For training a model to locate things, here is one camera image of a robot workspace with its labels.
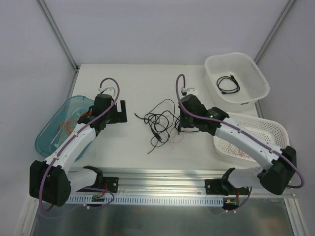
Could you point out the teal transparent plastic tray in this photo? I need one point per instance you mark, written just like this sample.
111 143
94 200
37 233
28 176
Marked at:
61 125

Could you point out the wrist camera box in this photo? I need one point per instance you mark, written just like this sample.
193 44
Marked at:
109 91
188 91

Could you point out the frame post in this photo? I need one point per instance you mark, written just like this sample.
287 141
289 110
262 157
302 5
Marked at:
274 29
56 31

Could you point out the deep white plastic tub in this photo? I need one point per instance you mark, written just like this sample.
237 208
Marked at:
234 81

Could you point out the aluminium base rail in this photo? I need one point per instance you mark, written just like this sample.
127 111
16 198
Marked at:
161 182

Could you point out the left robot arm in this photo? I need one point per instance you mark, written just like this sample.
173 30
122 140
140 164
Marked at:
50 179

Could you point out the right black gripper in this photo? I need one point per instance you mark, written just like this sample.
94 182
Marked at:
184 122

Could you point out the right frame post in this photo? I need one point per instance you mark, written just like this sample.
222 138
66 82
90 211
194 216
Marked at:
274 29

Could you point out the white slotted cable duct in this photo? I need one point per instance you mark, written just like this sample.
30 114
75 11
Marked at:
200 201

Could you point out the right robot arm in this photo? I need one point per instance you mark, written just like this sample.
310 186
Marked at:
277 165

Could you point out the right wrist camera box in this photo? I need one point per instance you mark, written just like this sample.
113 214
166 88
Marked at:
188 91

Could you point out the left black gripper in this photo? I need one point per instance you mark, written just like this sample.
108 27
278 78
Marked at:
118 113

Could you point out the perforated white plastic basket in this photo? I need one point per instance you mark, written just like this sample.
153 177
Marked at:
268 130

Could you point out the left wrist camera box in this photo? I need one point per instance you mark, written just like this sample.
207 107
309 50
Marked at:
109 91

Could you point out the left frame post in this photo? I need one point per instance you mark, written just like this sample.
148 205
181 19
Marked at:
56 31

